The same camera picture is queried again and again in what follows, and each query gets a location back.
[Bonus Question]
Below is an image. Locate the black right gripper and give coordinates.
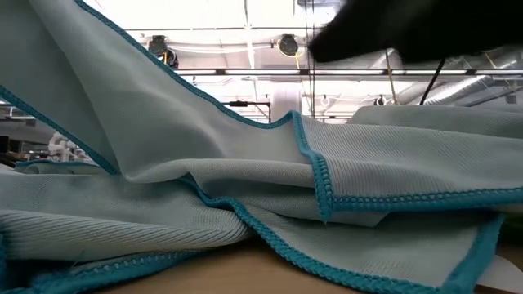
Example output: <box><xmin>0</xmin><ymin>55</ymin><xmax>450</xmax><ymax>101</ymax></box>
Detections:
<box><xmin>308</xmin><ymin>0</ymin><xmax>523</xmax><ymax>65</ymax></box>

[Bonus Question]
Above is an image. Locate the white building column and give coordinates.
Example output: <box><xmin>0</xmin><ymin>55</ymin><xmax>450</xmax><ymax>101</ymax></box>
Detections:
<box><xmin>270</xmin><ymin>83</ymin><xmax>304</xmax><ymax>123</ymax></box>

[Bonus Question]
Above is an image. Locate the white paper tag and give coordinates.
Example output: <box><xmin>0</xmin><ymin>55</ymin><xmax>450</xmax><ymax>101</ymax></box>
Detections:
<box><xmin>476</xmin><ymin>253</ymin><xmax>523</xmax><ymax>294</ymax></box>

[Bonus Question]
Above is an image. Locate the ceiling cable reel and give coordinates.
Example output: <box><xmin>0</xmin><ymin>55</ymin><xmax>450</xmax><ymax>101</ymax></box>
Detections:
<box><xmin>145</xmin><ymin>34</ymin><xmax>181</xmax><ymax>69</ymax></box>
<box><xmin>276</xmin><ymin>33</ymin><xmax>306</xmax><ymax>58</ymax></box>

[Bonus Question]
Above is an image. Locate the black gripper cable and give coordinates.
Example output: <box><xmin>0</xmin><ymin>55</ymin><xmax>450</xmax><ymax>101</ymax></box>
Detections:
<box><xmin>419</xmin><ymin>58</ymin><xmax>447</xmax><ymax>106</ymax></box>

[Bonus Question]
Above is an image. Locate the ceiling rail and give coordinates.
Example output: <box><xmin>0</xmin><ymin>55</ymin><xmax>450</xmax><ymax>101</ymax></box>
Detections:
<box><xmin>173</xmin><ymin>67</ymin><xmax>523</xmax><ymax>78</ymax></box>

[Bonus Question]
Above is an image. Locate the silver ceiling duct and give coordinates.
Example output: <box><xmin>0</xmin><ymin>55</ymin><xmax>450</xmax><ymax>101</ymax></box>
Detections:
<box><xmin>424</xmin><ymin>74</ymin><xmax>523</xmax><ymax>108</ymax></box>

